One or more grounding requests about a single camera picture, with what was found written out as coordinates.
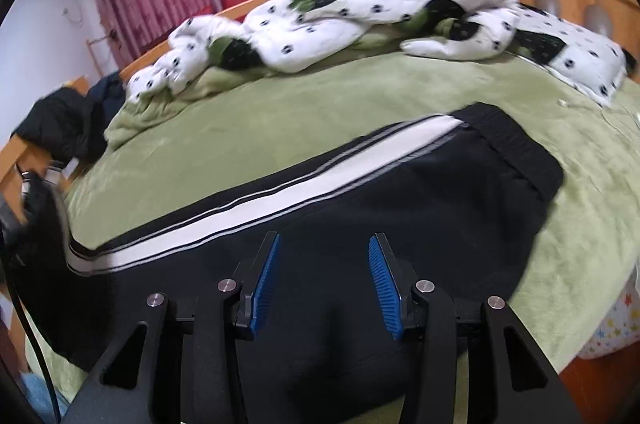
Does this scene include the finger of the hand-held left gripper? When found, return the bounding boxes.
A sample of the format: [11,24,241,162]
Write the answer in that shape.
[17,166,40,207]
[44,161,65,190]

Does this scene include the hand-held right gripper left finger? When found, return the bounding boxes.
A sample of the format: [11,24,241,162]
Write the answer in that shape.
[60,231,282,424]

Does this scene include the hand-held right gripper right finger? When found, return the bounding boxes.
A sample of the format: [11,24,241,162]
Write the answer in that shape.
[369,232,583,424]

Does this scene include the black pants with white stripes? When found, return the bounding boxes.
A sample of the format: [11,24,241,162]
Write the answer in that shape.
[15,101,566,424]

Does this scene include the black puffer jacket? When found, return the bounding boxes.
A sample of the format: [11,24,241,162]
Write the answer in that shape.
[12,86,108,165]

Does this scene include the navy blue garment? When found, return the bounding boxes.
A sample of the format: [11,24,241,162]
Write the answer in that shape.
[85,71,128,165]

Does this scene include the wooden clothes rack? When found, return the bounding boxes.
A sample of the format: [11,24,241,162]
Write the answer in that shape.
[86,31,123,77]

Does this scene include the green fleece blanket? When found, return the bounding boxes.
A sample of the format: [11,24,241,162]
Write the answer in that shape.
[25,31,640,424]

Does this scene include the star-printed bed sheet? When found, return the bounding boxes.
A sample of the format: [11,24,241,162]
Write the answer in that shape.
[582,276,640,360]

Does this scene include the white flower-print quilt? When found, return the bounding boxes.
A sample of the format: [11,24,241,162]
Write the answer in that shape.
[122,0,523,102]

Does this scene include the white flower-print pillow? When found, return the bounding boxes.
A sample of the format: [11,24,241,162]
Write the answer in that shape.
[515,1,638,107]

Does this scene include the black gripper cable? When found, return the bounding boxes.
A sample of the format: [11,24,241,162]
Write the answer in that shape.
[4,249,63,422]

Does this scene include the white charging cable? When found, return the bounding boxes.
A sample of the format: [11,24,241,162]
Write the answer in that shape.
[557,96,640,125]

